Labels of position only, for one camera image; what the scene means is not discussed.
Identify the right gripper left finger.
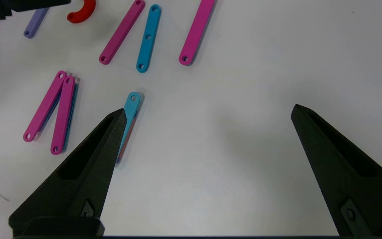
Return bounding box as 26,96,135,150
9,108,127,237

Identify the blue flat bar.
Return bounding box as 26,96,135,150
136,4,161,73
116,92,142,164

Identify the pink bar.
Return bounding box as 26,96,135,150
99,0,146,65
50,76,76,155
23,70,67,142
179,0,215,66

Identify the short purple flat bar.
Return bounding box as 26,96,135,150
24,7,50,39

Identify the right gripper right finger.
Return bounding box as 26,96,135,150
291,104,382,237

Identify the small red half-ring piece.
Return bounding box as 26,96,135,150
67,0,96,24

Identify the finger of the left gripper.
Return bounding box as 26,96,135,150
12,0,71,12

